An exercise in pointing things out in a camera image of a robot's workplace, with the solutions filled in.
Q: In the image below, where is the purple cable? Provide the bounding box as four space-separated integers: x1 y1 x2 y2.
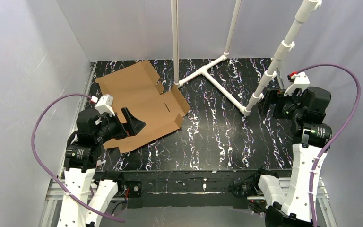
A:
296 64 362 227
31 93 126 224

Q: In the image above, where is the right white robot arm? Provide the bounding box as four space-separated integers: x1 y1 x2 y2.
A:
257 87 332 227

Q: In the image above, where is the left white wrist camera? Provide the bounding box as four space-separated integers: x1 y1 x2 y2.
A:
90 94 115 116

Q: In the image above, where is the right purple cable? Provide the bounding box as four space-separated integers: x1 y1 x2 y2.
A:
296 64 362 227

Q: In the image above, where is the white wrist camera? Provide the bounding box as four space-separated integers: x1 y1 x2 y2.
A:
90 94 115 116
284 71 310 97

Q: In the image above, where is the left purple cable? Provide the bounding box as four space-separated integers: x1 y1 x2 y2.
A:
31 93 126 224

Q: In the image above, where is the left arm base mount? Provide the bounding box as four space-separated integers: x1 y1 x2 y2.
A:
93 171 142 201

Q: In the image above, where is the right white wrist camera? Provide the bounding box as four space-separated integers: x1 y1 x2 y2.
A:
284 71 310 97

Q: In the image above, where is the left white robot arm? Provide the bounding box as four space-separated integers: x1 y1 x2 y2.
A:
57 107 146 227

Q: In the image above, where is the aluminium table frame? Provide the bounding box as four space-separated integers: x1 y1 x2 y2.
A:
50 69 337 222

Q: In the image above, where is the white PVC pipe frame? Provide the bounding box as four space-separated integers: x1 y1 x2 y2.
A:
171 0 322 116

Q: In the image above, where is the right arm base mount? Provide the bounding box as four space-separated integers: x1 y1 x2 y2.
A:
228 168 285 216

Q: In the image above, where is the brown cardboard box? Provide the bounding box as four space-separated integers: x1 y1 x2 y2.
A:
95 61 190 153

